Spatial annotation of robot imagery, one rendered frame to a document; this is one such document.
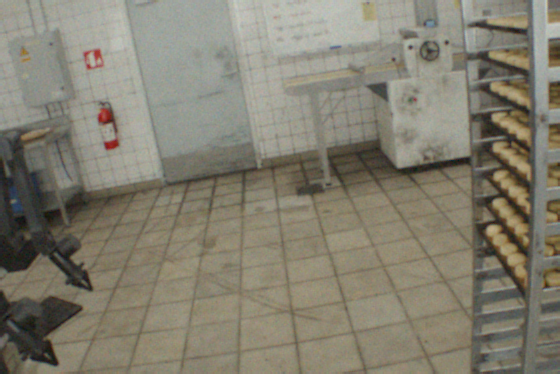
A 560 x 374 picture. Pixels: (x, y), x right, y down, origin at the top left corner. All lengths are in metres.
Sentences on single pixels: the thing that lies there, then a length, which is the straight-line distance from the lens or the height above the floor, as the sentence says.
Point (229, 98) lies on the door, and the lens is 5.21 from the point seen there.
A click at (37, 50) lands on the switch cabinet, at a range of 5.35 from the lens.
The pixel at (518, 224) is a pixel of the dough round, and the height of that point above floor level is 0.97.
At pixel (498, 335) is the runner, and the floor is 0.42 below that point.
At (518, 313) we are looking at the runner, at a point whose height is 0.50.
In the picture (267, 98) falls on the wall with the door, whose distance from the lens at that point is 5.18.
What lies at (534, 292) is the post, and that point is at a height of 0.90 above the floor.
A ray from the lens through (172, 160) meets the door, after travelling 5.42.
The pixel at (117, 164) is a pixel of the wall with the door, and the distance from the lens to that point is 5.53.
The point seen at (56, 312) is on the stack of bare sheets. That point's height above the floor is 0.02.
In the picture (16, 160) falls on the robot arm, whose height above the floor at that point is 1.31.
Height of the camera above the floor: 1.61
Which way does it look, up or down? 20 degrees down
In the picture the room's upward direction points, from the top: 10 degrees counter-clockwise
